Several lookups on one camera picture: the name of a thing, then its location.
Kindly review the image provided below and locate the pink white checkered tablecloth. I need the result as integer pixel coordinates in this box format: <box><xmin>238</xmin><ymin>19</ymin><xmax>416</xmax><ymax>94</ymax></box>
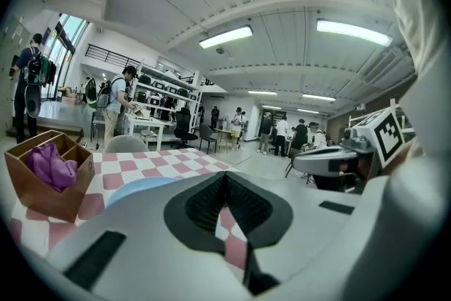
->
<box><xmin>9</xmin><ymin>147</ymin><xmax>249</xmax><ymax>271</ymax></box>

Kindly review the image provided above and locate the big blue plate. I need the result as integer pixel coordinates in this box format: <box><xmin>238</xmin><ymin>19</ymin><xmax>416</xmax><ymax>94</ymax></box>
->
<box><xmin>106</xmin><ymin>176</ymin><xmax>180</xmax><ymax>209</ymax></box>

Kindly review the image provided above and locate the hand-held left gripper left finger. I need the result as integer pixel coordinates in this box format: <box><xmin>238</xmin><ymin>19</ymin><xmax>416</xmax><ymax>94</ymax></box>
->
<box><xmin>45</xmin><ymin>171</ymin><xmax>249</xmax><ymax>301</ymax></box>

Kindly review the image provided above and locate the white table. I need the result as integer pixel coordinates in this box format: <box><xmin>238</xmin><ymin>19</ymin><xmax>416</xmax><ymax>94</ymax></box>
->
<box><xmin>125</xmin><ymin>112</ymin><xmax>175</xmax><ymax>152</ymax></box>

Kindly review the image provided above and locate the person's beige shirt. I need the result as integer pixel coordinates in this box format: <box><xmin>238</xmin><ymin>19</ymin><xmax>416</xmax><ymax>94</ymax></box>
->
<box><xmin>368</xmin><ymin>0</ymin><xmax>451</xmax><ymax>152</ymax></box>

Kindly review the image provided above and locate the white storage shelving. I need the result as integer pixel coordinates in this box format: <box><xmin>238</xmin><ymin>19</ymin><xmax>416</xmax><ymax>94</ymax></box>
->
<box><xmin>135</xmin><ymin>59</ymin><xmax>204</xmax><ymax>124</ymax></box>

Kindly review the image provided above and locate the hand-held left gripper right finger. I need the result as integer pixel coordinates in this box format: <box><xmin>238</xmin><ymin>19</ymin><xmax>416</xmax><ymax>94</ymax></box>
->
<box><xmin>225</xmin><ymin>154</ymin><xmax>447</xmax><ymax>301</ymax></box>

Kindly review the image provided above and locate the long ceiling light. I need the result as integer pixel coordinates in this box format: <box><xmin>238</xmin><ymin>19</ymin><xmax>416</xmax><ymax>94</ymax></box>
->
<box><xmin>316</xmin><ymin>19</ymin><xmax>393</xmax><ymax>47</ymax></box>
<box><xmin>198</xmin><ymin>25</ymin><xmax>254</xmax><ymax>49</ymax></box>

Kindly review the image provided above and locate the grey shell chair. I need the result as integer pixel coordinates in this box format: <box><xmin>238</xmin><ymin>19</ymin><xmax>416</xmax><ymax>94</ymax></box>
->
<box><xmin>104</xmin><ymin>135</ymin><xmax>151</xmax><ymax>154</ymax></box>

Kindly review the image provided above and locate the wooden divided box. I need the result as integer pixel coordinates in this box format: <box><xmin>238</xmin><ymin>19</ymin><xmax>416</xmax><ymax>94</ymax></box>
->
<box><xmin>4</xmin><ymin>129</ymin><xmax>95</xmax><ymax>223</ymax></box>

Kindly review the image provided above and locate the purple cloth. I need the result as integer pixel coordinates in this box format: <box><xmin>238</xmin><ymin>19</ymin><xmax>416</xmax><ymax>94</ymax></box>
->
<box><xmin>26</xmin><ymin>143</ymin><xmax>78</xmax><ymax>193</ymax></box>

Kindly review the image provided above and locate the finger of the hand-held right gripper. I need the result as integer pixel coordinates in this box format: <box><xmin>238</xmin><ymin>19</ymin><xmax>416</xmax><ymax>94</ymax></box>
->
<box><xmin>292</xmin><ymin>147</ymin><xmax>357</xmax><ymax>176</ymax></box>

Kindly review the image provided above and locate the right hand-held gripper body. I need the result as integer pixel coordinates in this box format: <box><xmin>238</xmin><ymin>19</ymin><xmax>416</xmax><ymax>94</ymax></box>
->
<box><xmin>313</xmin><ymin>108</ymin><xmax>406</xmax><ymax>193</ymax></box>

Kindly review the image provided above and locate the black office chair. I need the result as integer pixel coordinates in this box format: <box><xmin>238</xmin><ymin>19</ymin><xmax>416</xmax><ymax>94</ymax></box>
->
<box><xmin>173</xmin><ymin>107</ymin><xmax>199</xmax><ymax>149</ymax></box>

